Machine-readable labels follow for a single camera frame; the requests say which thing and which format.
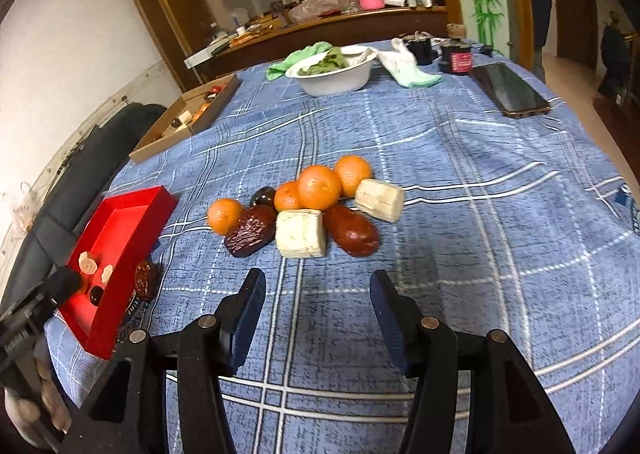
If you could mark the person's left hand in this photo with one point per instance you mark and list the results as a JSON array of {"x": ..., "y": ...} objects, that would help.
[{"x": 47, "y": 399}]

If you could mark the clear plastic bag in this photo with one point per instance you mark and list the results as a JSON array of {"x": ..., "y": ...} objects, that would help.
[{"x": 312, "y": 8}]

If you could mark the green cloth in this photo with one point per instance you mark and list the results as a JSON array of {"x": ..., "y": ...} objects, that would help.
[{"x": 285, "y": 65}]

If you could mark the large orange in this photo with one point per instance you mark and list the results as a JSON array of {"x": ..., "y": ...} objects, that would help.
[{"x": 318, "y": 186}]

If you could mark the wrinkled dark red date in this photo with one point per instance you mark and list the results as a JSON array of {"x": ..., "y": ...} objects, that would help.
[
  {"x": 145, "y": 280},
  {"x": 248, "y": 236}
]

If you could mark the white and green sock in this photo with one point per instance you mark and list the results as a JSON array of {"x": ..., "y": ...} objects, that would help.
[{"x": 407, "y": 72}]

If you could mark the flat white box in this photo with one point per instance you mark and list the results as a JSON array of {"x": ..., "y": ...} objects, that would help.
[{"x": 205, "y": 56}]

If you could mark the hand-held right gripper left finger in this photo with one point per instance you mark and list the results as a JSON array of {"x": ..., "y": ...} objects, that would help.
[{"x": 245, "y": 319}]

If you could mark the black cup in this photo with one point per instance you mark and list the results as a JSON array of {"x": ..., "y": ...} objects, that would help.
[{"x": 420, "y": 50}]

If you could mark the dark jar with red label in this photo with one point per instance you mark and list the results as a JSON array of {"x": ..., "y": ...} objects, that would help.
[{"x": 456, "y": 57}]

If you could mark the black leather sofa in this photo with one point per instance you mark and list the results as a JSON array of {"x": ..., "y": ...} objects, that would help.
[{"x": 100, "y": 144}]

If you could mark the green leafy vegetables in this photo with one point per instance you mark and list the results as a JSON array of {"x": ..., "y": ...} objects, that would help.
[{"x": 327, "y": 59}]

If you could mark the black smartphone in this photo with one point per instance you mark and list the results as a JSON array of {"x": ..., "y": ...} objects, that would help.
[{"x": 510, "y": 89}]

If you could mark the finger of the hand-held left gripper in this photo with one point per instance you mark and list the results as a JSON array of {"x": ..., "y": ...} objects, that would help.
[{"x": 66, "y": 283}]

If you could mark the white bowl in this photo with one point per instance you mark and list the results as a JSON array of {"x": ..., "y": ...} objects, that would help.
[{"x": 335, "y": 82}]

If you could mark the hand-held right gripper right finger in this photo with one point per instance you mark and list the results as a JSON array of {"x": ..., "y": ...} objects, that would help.
[{"x": 390, "y": 329}]

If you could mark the flat cardboard box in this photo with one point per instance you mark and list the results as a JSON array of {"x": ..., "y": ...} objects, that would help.
[{"x": 165, "y": 144}]

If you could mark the red tray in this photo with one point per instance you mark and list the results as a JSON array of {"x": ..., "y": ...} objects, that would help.
[{"x": 125, "y": 219}]

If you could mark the dark hanging jacket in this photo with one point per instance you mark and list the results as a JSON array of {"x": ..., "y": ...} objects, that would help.
[{"x": 537, "y": 4}]

